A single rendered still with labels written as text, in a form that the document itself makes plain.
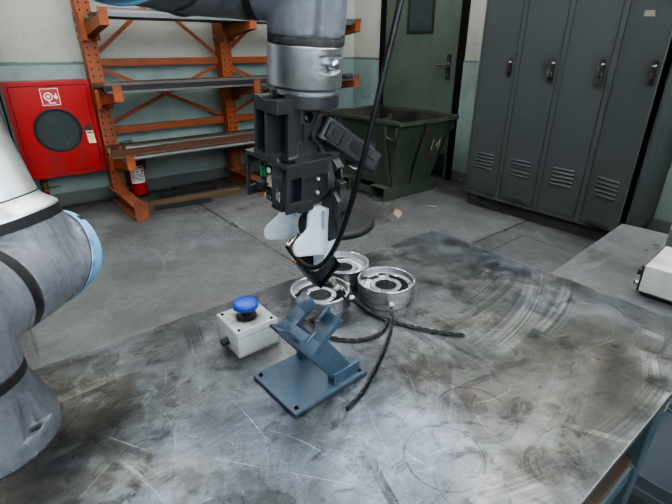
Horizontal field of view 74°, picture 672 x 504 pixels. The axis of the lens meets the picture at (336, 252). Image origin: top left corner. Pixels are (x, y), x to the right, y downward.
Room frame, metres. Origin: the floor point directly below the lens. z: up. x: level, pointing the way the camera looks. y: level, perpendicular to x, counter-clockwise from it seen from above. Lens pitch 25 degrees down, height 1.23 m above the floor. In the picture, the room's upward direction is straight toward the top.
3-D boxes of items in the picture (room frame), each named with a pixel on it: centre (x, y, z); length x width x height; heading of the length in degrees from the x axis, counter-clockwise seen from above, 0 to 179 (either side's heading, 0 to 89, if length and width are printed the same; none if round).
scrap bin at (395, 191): (4.19, -0.47, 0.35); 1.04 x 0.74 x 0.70; 38
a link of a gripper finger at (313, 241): (0.48, 0.03, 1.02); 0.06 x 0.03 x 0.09; 136
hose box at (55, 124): (3.70, 2.06, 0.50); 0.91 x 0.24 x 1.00; 128
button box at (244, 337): (0.59, 0.14, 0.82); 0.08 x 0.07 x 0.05; 128
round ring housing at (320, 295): (0.69, 0.03, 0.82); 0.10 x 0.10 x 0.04
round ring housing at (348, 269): (0.80, -0.01, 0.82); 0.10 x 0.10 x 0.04
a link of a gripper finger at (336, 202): (0.49, 0.01, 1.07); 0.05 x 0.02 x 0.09; 46
